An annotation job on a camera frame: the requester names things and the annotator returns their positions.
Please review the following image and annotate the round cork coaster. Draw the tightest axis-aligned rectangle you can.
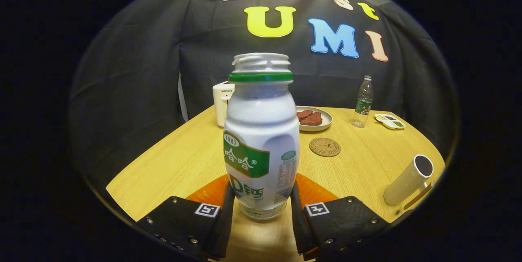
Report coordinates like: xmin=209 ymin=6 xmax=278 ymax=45
xmin=309 ymin=137 xmax=341 ymax=157

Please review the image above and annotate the white toaster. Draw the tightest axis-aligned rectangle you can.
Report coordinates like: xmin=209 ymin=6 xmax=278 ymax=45
xmin=212 ymin=81 xmax=236 ymax=128

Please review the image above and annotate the clear plastic water bottle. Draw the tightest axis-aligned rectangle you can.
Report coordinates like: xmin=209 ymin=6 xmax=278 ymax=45
xmin=352 ymin=75 xmax=374 ymax=128

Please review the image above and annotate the black backdrop cloth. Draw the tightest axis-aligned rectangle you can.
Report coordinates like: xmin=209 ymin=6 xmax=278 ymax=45
xmin=69 ymin=0 xmax=460 ymax=197

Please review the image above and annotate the white juice bottle green label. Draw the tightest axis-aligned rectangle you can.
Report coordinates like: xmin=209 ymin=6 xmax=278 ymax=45
xmin=223 ymin=53 xmax=301 ymax=220

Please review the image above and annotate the white divided snack dish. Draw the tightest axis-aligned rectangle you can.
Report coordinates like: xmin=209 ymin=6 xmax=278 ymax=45
xmin=374 ymin=113 xmax=407 ymax=130

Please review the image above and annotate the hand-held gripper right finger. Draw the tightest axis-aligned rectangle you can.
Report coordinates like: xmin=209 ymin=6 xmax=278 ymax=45
xmin=290 ymin=173 xmax=392 ymax=261

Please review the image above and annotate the wooden table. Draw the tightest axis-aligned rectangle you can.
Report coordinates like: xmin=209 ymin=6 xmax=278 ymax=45
xmin=106 ymin=105 xmax=446 ymax=262

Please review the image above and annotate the white cup wooden handle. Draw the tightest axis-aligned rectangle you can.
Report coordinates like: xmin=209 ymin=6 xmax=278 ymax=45
xmin=383 ymin=154 xmax=435 ymax=211

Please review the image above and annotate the white round plate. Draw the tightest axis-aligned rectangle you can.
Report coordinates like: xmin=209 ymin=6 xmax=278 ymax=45
xmin=296 ymin=106 xmax=334 ymax=132

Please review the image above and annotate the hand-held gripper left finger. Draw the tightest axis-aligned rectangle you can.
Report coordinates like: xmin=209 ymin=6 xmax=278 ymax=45
xmin=137 ymin=174 xmax=236 ymax=261

